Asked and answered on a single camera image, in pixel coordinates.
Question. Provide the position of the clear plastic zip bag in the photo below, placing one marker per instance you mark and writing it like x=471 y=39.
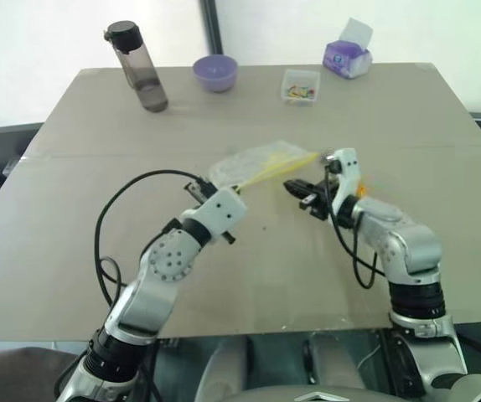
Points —
x=249 y=163

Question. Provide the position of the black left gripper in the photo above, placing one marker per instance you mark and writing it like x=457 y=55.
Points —
x=200 y=190

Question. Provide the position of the coloured small clips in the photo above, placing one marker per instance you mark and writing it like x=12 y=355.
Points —
x=301 y=91

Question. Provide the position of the grey rounded shape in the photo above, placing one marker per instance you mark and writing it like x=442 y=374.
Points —
x=334 y=364
x=228 y=368

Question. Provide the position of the purple tissue pack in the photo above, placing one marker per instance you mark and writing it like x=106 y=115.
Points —
x=347 y=58

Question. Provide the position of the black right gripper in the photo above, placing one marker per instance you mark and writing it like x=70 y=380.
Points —
x=318 y=201

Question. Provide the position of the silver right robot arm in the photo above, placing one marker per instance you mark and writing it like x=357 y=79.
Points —
x=412 y=243

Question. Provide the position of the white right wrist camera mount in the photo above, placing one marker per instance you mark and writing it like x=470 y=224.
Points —
x=347 y=171

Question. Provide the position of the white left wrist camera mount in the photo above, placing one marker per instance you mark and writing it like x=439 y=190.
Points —
x=221 y=211

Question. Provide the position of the black vertical pole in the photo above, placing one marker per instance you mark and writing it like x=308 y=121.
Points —
x=212 y=25

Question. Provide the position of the purple bowl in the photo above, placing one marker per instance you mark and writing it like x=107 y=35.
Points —
x=215 y=75

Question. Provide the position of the smoky bottle with black lid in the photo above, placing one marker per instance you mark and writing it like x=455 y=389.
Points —
x=142 y=71

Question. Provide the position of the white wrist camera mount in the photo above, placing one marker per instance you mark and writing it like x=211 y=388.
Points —
x=221 y=211
x=347 y=171

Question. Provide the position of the clear plastic box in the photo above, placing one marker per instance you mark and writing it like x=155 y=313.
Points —
x=301 y=79

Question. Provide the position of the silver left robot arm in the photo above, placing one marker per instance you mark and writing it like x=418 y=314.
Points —
x=167 y=261

